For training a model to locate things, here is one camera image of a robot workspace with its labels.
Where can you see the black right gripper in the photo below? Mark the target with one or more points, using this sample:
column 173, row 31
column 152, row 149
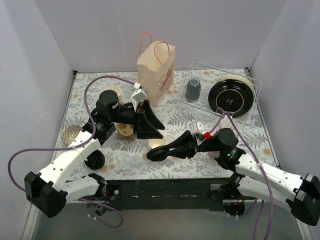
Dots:
column 194, row 143

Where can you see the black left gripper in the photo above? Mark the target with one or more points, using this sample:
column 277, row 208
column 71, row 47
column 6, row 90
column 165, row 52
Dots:
column 139, row 119

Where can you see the single brown paper cup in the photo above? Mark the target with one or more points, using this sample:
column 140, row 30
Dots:
column 156, row 142

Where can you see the printed kraft paper bag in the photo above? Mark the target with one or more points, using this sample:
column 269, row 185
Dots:
column 156, row 69

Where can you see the black plastic cup lid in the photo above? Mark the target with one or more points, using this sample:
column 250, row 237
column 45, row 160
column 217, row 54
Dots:
column 158, row 154

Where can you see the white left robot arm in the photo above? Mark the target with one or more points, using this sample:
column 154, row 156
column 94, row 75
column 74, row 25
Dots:
column 49, row 189

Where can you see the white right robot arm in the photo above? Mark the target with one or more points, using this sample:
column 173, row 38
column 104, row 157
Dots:
column 298, row 194

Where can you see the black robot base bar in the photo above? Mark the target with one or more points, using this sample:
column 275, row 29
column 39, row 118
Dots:
column 171, row 194

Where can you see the stacked brown pulp cup carriers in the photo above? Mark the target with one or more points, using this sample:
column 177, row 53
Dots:
column 126, row 131

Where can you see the pink straw holder cup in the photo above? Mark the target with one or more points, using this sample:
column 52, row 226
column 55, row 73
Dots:
column 215, row 155

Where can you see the floral paper table mat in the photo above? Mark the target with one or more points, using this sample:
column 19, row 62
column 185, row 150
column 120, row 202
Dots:
column 125, row 159

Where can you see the stack of brown paper cups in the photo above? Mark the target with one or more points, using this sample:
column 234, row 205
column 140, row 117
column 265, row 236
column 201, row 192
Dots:
column 118, row 92

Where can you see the dark teal ceramic cup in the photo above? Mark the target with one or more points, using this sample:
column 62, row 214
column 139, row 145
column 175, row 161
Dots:
column 193, row 90

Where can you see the stack of black cup lids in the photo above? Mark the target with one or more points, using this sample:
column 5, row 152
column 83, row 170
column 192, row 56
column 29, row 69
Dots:
column 95, row 160

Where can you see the patterned ceramic bowl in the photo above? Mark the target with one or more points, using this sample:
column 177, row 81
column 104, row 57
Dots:
column 70, row 133

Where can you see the cream ceramic plate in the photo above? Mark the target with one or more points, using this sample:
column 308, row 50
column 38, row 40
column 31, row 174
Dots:
column 237, row 78

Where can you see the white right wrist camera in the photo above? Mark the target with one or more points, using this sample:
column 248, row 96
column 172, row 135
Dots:
column 197, row 130

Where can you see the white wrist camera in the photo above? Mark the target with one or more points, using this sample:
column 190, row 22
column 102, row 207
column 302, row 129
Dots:
column 197, row 130
column 138, row 95

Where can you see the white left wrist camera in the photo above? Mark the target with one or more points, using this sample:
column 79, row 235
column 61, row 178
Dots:
column 138, row 95

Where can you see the white wire dish rack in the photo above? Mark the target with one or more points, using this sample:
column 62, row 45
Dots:
column 228, row 95

